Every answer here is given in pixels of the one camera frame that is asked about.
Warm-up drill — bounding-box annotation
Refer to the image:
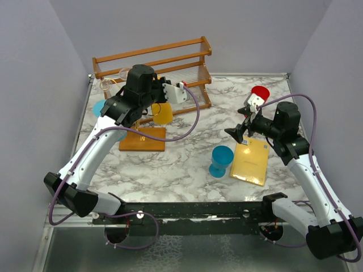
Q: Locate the yellow goblet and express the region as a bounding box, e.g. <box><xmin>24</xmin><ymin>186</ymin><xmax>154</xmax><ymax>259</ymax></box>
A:
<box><xmin>151</xmin><ymin>103</ymin><xmax>173</xmax><ymax>125</ymax></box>

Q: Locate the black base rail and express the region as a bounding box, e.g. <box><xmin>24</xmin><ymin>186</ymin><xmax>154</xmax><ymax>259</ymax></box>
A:
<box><xmin>92</xmin><ymin>201</ymin><xmax>282</xmax><ymax>236</ymax></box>

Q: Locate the blue goblet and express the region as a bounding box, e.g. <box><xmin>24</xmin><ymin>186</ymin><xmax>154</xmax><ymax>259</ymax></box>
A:
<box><xmin>92</xmin><ymin>99</ymin><xmax>127</xmax><ymax>142</ymax></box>
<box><xmin>209</xmin><ymin>146</ymin><xmax>234</xmax><ymax>178</ymax></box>

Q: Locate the clear wine glass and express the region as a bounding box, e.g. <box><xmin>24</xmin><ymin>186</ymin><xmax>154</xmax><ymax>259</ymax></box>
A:
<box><xmin>119</xmin><ymin>67</ymin><xmax>132</xmax><ymax>82</ymax></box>
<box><xmin>99</xmin><ymin>79</ymin><xmax>113</xmax><ymax>92</ymax></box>

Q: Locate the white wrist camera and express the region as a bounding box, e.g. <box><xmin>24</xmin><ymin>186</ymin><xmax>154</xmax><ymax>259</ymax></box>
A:
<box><xmin>162</xmin><ymin>82</ymin><xmax>190</xmax><ymax>104</ymax></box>
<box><xmin>244</xmin><ymin>93</ymin><xmax>265</xmax><ymax>112</ymax></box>

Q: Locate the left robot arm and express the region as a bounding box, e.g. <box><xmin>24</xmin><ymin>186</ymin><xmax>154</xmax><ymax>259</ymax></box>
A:
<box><xmin>44</xmin><ymin>65</ymin><xmax>171</xmax><ymax>224</ymax></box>

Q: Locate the yellow padded envelope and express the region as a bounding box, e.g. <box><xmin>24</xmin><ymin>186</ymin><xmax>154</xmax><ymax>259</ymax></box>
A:
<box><xmin>230</xmin><ymin>137</ymin><xmax>270</xmax><ymax>186</ymax></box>

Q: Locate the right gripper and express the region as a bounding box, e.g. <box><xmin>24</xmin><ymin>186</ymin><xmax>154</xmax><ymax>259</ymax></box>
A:
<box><xmin>225</xmin><ymin>107</ymin><xmax>282</xmax><ymax>143</ymax></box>

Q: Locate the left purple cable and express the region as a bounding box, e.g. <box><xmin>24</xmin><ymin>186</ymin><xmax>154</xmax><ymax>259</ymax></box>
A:
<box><xmin>49</xmin><ymin>84</ymin><xmax>201</xmax><ymax>226</ymax></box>

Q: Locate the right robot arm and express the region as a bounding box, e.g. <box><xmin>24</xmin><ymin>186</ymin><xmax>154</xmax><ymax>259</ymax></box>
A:
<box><xmin>225</xmin><ymin>101</ymin><xmax>362</xmax><ymax>262</ymax></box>

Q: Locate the red goblet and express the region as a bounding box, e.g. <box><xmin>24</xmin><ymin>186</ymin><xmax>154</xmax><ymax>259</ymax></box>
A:
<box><xmin>251</xmin><ymin>86</ymin><xmax>270</xmax><ymax>101</ymax></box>

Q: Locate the gold wire wine glass rack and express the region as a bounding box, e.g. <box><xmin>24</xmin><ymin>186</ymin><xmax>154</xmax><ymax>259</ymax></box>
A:
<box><xmin>104</xmin><ymin>78</ymin><xmax>166</xmax><ymax>152</ymax></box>

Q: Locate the blue goblet front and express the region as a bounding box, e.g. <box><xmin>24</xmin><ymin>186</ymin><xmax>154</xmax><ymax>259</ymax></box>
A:
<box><xmin>209</xmin><ymin>146</ymin><xmax>234</xmax><ymax>178</ymax></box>

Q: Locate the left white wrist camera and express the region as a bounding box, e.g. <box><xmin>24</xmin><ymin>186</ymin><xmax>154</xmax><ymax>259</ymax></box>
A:
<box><xmin>162</xmin><ymin>82</ymin><xmax>190</xmax><ymax>104</ymax></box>

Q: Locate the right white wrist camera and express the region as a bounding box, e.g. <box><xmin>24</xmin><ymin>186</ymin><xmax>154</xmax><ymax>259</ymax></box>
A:
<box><xmin>244</xmin><ymin>93</ymin><xmax>265</xmax><ymax>112</ymax></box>

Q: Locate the wooden two-tier shelf rack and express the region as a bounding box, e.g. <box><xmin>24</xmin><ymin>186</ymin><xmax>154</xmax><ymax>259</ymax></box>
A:
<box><xmin>92</xmin><ymin>37</ymin><xmax>212</xmax><ymax>116</ymax></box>

